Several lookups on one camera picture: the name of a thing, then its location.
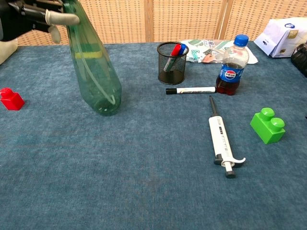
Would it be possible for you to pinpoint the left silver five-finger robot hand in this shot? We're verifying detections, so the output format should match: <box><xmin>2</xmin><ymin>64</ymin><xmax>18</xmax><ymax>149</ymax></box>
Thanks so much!
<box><xmin>0</xmin><ymin>0</ymin><xmax>80</xmax><ymax>45</ymax></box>

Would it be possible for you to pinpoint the green transparent spray bottle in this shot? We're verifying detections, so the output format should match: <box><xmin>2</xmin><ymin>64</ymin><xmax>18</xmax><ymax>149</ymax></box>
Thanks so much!
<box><xmin>62</xmin><ymin>0</ymin><xmax>122</xmax><ymax>117</ymax></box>

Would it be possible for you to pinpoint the small cola bottle blue cap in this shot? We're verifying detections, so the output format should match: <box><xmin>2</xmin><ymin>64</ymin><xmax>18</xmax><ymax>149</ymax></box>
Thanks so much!
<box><xmin>215</xmin><ymin>34</ymin><xmax>250</xmax><ymax>96</ymax></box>

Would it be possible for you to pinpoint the large dark drink bottle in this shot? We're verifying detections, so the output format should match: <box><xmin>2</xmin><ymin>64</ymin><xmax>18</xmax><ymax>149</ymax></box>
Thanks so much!
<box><xmin>290</xmin><ymin>41</ymin><xmax>307</xmax><ymax>78</ymax></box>

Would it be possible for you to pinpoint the long white printed package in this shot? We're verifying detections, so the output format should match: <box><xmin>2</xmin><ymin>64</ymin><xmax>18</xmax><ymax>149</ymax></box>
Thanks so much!
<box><xmin>0</xmin><ymin>38</ymin><xmax>19</xmax><ymax>65</ymax></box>

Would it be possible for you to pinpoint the green and yellow sponge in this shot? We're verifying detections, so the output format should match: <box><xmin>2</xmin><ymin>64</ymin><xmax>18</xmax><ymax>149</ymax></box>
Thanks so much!
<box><xmin>74</xmin><ymin>42</ymin><xmax>106</xmax><ymax>59</ymax></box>

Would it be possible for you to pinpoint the red toy building block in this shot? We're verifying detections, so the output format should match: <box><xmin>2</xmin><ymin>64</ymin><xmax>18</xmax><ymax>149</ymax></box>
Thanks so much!
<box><xmin>0</xmin><ymin>87</ymin><xmax>25</xmax><ymax>111</ymax></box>

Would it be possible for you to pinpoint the bamboo folding screen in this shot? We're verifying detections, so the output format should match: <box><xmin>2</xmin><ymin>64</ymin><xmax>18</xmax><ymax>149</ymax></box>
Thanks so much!
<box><xmin>14</xmin><ymin>0</ymin><xmax>307</xmax><ymax>46</ymax></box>

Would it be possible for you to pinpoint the red-capped marker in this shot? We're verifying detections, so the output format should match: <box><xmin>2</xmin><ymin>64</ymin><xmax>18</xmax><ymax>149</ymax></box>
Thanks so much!
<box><xmin>164</xmin><ymin>44</ymin><xmax>182</xmax><ymax>72</ymax></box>

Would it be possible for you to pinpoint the black mesh pen holder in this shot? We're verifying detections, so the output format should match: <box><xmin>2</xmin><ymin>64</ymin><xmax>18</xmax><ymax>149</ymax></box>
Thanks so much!
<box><xmin>156</xmin><ymin>42</ymin><xmax>189</xmax><ymax>85</ymax></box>

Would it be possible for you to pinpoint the packaged cleaning cloth bag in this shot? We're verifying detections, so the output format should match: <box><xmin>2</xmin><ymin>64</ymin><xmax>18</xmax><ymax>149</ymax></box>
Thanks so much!
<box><xmin>180</xmin><ymin>39</ymin><xmax>259</xmax><ymax>65</ymax></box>

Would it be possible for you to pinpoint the white marker with black cap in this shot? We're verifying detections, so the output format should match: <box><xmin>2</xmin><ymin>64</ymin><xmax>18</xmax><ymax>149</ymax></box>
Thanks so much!
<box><xmin>165</xmin><ymin>86</ymin><xmax>216</xmax><ymax>95</ymax></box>

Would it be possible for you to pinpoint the blue carpet table mat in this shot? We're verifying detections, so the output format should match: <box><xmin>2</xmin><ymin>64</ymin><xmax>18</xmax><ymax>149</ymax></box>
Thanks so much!
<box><xmin>0</xmin><ymin>42</ymin><xmax>307</xmax><ymax>230</ymax></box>

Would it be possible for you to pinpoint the white lab pipette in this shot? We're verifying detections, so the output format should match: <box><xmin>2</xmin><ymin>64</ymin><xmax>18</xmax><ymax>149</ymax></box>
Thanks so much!
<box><xmin>208</xmin><ymin>95</ymin><xmax>247</xmax><ymax>179</ymax></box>

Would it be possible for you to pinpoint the white and blue paper bag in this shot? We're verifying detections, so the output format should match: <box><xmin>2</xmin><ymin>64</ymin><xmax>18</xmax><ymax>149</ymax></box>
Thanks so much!
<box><xmin>253</xmin><ymin>16</ymin><xmax>307</xmax><ymax>58</ymax></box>

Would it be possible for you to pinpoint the green toy building block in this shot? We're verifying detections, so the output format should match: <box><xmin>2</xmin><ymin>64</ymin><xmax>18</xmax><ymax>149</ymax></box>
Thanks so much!
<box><xmin>249</xmin><ymin>107</ymin><xmax>286</xmax><ymax>145</ymax></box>

